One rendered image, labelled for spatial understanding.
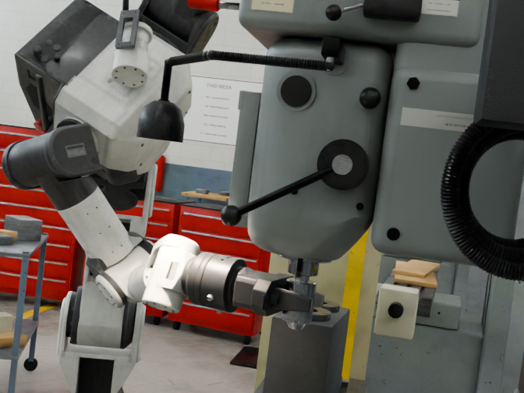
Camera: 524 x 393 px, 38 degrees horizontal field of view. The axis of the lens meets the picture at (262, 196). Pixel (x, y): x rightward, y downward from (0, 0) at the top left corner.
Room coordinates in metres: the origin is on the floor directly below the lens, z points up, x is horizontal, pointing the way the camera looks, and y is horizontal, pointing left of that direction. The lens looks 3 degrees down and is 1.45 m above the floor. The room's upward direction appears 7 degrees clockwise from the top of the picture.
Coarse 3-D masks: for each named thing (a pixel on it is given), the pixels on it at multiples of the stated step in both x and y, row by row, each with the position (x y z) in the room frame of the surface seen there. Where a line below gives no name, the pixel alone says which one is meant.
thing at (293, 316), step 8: (288, 288) 1.15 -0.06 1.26; (312, 296) 1.15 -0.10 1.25; (312, 304) 1.16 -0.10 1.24; (288, 312) 1.15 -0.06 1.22; (296, 312) 1.14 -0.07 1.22; (304, 312) 1.15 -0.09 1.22; (312, 312) 1.16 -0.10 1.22; (288, 320) 1.15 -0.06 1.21; (296, 320) 1.14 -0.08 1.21; (304, 320) 1.15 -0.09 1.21
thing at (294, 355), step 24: (336, 312) 1.57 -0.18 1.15; (288, 336) 1.45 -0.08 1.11; (312, 336) 1.43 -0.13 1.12; (336, 336) 1.49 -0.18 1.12; (288, 360) 1.44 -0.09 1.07; (312, 360) 1.43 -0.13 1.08; (336, 360) 1.53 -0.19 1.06; (264, 384) 1.46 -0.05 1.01; (288, 384) 1.44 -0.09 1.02; (312, 384) 1.43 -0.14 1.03; (336, 384) 1.57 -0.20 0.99
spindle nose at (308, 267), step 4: (292, 260) 1.15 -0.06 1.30; (296, 260) 1.15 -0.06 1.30; (292, 264) 1.15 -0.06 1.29; (296, 264) 1.15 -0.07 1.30; (304, 264) 1.14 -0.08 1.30; (308, 264) 1.14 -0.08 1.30; (312, 264) 1.15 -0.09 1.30; (316, 264) 1.15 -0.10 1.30; (288, 268) 1.16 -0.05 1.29; (292, 268) 1.15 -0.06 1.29; (304, 268) 1.14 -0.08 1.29; (308, 268) 1.14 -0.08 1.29; (312, 268) 1.15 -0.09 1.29; (292, 272) 1.15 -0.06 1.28; (304, 272) 1.14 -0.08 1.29; (308, 272) 1.14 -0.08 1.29; (312, 272) 1.15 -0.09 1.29; (312, 276) 1.15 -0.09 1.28
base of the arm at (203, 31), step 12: (144, 0) 1.61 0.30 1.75; (144, 12) 1.62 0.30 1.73; (216, 12) 1.63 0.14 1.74; (156, 24) 1.61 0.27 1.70; (204, 24) 1.60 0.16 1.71; (216, 24) 1.66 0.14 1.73; (168, 36) 1.61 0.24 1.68; (192, 36) 1.60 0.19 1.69; (204, 36) 1.63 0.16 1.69; (180, 48) 1.61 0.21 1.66; (192, 48) 1.61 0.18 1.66
